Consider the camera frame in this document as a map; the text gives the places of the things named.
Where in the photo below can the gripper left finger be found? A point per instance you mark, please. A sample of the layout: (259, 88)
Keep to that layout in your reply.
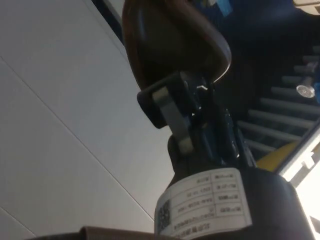
(172, 115)

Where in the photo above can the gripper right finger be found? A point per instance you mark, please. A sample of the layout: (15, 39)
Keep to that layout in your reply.
(225, 140)

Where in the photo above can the brown cup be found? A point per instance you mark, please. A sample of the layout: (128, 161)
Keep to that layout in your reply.
(175, 37)

